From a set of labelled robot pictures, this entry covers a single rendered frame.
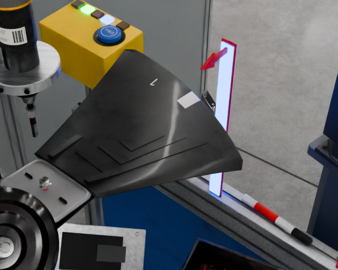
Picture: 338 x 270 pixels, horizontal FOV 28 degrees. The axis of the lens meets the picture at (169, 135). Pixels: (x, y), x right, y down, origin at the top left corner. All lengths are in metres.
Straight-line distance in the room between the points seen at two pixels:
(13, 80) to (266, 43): 2.38
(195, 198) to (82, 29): 0.36
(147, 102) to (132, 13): 1.14
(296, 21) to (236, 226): 2.00
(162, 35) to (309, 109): 0.76
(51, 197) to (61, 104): 1.18
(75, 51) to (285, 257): 0.50
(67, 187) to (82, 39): 0.44
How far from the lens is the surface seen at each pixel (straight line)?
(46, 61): 0.64
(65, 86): 1.90
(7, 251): 0.68
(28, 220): 0.70
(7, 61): 0.63
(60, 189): 0.77
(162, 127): 0.85
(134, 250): 0.94
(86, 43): 1.15
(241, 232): 1.19
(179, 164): 0.82
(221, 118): 1.04
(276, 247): 1.16
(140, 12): 2.03
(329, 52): 2.95
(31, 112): 0.68
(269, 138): 2.51
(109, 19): 1.19
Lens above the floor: 1.77
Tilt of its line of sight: 45 degrees down
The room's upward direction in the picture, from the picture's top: 1 degrees clockwise
